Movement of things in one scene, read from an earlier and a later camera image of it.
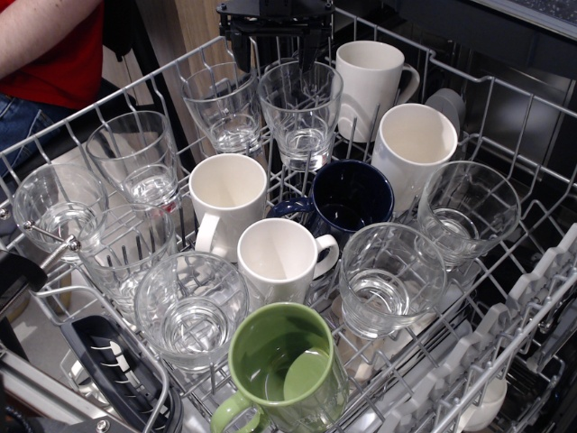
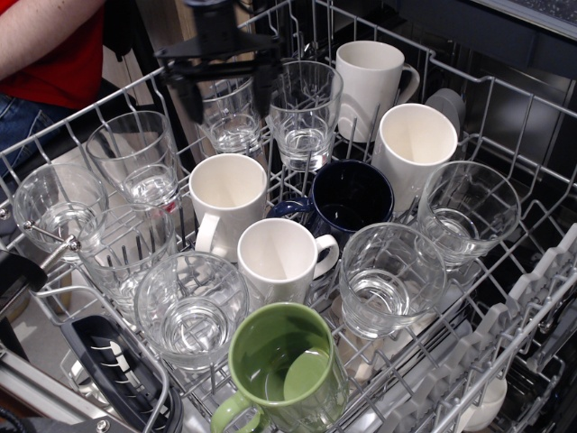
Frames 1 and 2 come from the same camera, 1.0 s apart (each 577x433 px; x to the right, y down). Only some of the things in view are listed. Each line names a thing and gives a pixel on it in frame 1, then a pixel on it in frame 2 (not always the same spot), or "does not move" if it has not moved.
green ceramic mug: [281, 359] does not move
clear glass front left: [186, 304] does not move
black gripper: [310, 20] to [219, 50]
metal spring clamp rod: [68, 242] does not move
